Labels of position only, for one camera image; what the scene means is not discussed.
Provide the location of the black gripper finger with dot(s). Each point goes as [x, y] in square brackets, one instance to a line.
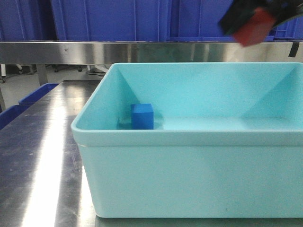
[239, 12]
[280, 11]

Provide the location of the red cube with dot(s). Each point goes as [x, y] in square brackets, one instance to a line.
[255, 30]

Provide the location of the blue cube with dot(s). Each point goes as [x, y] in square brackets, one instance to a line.
[142, 116]

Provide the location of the blue lattice crate right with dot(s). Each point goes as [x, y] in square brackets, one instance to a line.
[292, 29]

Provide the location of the black tape strip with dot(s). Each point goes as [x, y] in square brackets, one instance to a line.
[294, 49]

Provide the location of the light teal plastic tub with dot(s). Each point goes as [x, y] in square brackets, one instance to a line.
[227, 141]

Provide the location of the large blue crate centre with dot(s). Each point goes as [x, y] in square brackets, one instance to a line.
[139, 20]

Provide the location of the large blue crate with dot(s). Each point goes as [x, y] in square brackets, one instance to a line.
[139, 20]
[26, 20]

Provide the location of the large blue crate left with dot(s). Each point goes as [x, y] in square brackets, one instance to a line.
[26, 20]

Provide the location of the blue bin beside table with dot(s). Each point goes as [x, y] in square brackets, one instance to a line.
[37, 94]
[10, 114]

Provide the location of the stainless steel shelf rail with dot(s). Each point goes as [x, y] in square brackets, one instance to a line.
[98, 53]

